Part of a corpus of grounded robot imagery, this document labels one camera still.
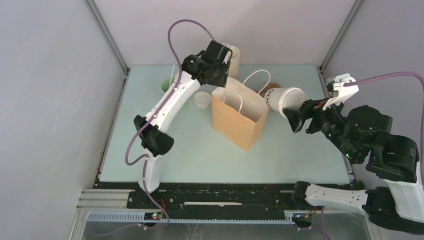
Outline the stack of paper cups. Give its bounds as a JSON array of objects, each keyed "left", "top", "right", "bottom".
[{"left": 227, "top": 45, "right": 240, "bottom": 79}]

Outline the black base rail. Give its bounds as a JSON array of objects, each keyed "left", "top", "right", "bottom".
[{"left": 76, "top": 181, "right": 379, "bottom": 229}]

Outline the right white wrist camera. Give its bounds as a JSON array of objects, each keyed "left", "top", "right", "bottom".
[{"left": 322, "top": 73, "right": 359, "bottom": 111}]

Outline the white plastic lids stack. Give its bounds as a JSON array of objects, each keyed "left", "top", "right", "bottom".
[{"left": 193, "top": 91, "right": 212, "bottom": 109}]

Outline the single white paper cup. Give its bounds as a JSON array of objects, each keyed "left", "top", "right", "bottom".
[{"left": 264, "top": 87, "right": 308, "bottom": 118}]

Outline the brown paper bag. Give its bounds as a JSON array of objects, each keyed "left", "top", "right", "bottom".
[{"left": 211, "top": 69, "right": 271, "bottom": 152}]

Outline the green straw holder cup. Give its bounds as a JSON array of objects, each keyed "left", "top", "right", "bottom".
[{"left": 161, "top": 78, "right": 173, "bottom": 93}]

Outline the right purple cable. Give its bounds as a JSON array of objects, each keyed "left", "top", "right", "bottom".
[{"left": 344, "top": 71, "right": 424, "bottom": 186}]

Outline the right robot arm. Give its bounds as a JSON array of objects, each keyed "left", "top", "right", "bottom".
[{"left": 283, "top": 99, "right": 424, "bottom": 235}]

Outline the wrapped white straws bundle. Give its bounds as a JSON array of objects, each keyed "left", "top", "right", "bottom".
[{"left": 168, "top": 64, "right": 176, "bottom": 89}]

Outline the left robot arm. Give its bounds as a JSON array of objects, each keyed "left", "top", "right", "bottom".
[{"left": 133, "top": 40, "right": 233, "bottom": 208}]

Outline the brown pulp cup carrier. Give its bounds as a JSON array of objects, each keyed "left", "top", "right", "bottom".
[{"left": 259, "top": 82, "right": 282, "bottom": 98}]

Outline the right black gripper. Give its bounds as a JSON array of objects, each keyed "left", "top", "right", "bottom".
[{"left": 281, "top": 91, "right": 357, "bottom": 161}]

